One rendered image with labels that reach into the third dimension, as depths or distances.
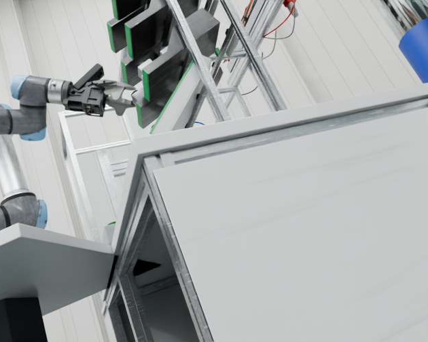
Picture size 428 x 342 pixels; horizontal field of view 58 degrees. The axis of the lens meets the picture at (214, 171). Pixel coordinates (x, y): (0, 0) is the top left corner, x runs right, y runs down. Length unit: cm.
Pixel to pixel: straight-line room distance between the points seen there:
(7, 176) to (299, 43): 409
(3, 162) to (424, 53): 143
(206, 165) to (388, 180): 35
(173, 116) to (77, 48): 489
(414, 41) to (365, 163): 70
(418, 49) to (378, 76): 351
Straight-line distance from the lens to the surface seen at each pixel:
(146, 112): 122
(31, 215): 145
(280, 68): 465
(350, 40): 511
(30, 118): 128
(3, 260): 93
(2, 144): 158
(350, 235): 69
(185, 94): 102
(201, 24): 118
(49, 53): 600
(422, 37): 140
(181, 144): 63
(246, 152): 66
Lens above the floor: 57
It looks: 19 degrees up
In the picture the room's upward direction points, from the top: 23 degrees counter-clockwise
